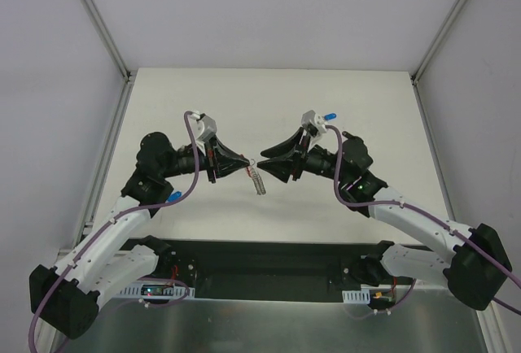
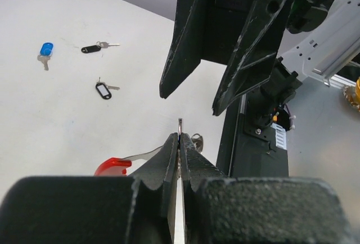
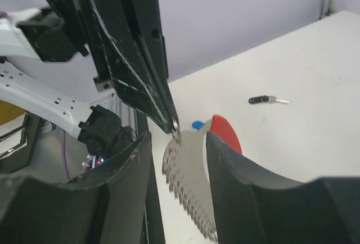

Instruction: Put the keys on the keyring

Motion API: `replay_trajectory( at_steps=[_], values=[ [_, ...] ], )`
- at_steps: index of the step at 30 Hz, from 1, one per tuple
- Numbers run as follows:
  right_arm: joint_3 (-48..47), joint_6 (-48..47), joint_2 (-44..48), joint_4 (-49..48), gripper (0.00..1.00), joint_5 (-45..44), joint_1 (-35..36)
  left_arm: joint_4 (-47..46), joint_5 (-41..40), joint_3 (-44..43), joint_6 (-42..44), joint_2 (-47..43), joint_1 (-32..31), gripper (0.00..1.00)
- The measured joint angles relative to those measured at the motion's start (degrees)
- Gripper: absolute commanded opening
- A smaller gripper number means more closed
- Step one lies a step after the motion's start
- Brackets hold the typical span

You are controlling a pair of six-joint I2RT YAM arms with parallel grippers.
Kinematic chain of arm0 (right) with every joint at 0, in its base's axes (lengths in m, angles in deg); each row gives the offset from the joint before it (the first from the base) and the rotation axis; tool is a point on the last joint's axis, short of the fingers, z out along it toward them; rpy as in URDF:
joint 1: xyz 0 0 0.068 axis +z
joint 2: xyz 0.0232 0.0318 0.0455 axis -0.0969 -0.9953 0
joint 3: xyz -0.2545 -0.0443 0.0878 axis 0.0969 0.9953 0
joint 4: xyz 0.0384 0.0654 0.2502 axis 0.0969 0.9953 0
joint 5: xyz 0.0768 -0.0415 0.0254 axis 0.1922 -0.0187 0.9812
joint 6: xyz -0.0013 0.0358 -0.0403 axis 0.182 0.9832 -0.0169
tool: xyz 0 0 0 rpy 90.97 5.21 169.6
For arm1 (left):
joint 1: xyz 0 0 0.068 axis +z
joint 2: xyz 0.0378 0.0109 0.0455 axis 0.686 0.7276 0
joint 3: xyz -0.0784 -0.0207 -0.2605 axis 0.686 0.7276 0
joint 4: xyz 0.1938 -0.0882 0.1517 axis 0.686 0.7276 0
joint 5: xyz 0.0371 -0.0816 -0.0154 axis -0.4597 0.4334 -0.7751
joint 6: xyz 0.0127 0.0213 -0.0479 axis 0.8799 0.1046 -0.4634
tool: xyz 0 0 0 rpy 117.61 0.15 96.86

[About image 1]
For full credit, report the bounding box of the purple cable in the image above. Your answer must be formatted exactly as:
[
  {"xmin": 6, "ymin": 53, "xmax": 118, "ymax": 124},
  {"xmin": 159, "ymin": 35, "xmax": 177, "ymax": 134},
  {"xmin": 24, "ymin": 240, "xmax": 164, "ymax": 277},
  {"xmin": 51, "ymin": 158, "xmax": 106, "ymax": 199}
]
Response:
[
  {"xmin": 28, "ymin": 111, "xmax": 204, "ymax": 353},
  {"xmin": 325, "ymin": 124, "xmax": 521, "ymax": 321}
]

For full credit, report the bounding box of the red handled keyring organizer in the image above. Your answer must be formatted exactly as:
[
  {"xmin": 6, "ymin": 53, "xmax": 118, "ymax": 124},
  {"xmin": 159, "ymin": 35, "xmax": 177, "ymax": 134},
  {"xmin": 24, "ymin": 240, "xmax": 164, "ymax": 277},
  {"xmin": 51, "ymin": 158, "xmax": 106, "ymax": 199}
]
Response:
[{"xmin": 246, "ymin": 159, "xmax": 266, "ymax": 196}]

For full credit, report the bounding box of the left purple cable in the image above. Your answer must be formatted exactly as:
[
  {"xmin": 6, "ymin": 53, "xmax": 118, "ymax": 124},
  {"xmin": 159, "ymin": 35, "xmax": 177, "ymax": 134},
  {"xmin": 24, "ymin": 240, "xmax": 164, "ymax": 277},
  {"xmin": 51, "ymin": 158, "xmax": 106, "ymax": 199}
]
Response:
[{"xmin": 28, "ymin": 111, "xmax": 204, "ymax": 353}]

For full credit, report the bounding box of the left aluminium frame post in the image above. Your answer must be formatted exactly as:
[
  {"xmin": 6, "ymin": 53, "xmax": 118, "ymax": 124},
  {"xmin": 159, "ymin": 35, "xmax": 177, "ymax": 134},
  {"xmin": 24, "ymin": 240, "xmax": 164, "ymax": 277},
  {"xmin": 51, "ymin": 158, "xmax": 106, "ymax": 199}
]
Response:
[{"xmin": 79, "ymin": 0, "xmax": 133, "ymax": 82}]

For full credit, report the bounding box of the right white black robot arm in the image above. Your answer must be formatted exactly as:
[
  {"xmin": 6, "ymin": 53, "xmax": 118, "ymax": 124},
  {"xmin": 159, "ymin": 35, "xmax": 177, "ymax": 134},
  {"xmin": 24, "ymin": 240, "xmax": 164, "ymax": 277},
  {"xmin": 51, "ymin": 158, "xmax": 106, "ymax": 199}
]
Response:
[{"xmin": 257, "ymin": 128, "xmax": 512, "ymax": 311}]

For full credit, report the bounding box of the blue key tag left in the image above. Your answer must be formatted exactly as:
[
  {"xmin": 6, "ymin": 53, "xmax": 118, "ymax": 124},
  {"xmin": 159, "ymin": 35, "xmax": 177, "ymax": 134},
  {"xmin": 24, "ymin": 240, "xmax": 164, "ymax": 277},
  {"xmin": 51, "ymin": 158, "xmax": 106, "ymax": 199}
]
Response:
[{"xmin": 166, "ymin": 191, "xmax": 182, "ymax": 203}]

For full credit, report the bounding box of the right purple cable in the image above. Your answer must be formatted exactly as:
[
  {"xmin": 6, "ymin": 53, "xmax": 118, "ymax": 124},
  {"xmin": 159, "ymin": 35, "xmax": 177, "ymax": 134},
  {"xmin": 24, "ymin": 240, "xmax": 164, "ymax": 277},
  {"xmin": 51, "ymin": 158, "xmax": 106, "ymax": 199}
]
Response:
[{"xmin": 325, "ymin": 124, "xmax": 521, "ymax": 321}]

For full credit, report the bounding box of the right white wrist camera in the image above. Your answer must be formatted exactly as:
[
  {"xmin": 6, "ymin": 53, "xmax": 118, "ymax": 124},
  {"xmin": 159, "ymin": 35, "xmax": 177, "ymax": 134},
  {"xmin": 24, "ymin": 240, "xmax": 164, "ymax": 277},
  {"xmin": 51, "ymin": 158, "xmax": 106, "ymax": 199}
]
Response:
[{"xmin": 301, "ymin": 110, "xmax": 327, "ymax": 144}]

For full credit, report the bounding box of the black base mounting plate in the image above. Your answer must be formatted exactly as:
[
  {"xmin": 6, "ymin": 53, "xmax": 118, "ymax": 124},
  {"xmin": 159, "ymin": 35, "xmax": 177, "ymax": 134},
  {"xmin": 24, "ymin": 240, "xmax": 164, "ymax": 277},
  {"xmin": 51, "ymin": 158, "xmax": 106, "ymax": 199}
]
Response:
[{"xmin": 109, "ymin": 238, "xmax": 412, "ymax": 302}]

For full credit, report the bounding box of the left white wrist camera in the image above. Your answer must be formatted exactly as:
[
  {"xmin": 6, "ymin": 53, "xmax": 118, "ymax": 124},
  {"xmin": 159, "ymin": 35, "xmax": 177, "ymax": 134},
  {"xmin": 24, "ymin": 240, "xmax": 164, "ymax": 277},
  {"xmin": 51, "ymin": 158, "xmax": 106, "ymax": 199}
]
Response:
[{"xmin": 190, "ymin": 111, "xmax": 217, "ymax": 150}]

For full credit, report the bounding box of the left white cable duct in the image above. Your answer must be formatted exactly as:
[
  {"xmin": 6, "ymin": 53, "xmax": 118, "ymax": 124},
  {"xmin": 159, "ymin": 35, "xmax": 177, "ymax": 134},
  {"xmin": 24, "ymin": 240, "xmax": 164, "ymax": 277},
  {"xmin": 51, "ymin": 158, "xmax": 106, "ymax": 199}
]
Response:
[{"xmin": 114, "ymin": 282, "xmax": 186, "ymax": 300}]

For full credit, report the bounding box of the white cable duct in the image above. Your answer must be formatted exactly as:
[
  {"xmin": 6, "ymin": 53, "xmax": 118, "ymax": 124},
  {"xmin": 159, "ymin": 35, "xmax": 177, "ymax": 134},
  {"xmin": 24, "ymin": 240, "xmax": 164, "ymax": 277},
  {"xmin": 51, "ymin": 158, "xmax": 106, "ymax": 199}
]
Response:
[
  {"xmin": 342, "ymin": 289, "xmax": 371, "ymax": 305},
  {"xmin": 114, "ymin": 282, "xmax": 186, "ymax": 300}
]

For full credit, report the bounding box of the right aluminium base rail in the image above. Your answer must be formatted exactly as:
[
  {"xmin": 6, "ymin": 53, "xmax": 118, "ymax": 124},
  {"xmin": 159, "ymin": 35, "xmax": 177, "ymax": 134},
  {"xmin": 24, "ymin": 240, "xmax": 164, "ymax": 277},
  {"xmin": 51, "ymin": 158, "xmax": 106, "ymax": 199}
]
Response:
[{"xmin": 414, "ymin": 279, "xmax": 449, "ymax": 290}]

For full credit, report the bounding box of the right white cable duct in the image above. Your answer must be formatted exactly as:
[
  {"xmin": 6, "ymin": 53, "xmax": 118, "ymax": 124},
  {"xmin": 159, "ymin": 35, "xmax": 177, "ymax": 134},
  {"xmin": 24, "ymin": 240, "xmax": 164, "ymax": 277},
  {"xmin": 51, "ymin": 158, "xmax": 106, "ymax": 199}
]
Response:
[{"xmin": 342, "ymin": 289, "xmax": 371, "ymax": 305}]

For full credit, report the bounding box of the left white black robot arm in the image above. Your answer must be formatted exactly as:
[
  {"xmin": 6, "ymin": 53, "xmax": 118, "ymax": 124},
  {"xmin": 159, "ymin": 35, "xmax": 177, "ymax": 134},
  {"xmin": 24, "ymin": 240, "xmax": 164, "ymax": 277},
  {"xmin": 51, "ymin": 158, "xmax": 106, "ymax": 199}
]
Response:
[{"xmin": 29, "ymin": 132, "xmax": 249, "ymax": 339}]

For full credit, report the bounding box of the right aluminium frame post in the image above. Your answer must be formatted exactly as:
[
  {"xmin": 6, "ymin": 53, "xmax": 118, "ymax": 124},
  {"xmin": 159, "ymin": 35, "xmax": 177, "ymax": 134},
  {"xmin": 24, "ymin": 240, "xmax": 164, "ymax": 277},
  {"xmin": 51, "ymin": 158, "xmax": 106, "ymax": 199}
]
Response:
[{"xmin": 409, "ymin": 0, "xmax": 493, "ymax": 85}]

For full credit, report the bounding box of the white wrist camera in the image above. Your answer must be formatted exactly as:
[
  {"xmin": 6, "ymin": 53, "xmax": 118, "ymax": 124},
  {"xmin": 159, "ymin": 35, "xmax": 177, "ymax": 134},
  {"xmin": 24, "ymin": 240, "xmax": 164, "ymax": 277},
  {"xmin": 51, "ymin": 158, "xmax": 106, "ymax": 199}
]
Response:
[
  {"xmin": 190, "ymin": 111, "xmax": 217, "ymax": 150},
  {"xmin": 301, "ymin": 110, "xmax": 327, "ymax": 144}
]

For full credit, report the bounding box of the aluminium frame post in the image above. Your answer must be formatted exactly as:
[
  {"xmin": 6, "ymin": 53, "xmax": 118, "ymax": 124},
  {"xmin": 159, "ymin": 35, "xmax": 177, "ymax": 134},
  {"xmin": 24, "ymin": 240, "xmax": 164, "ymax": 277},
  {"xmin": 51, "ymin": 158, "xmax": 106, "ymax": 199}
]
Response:
[
  {"xmin": 409, "ymin": 0, "xmax": 493, "ymax": 85},
  {"xmin": 79, "ymin": 0, "xmax": 133, "ymax": 82}
]

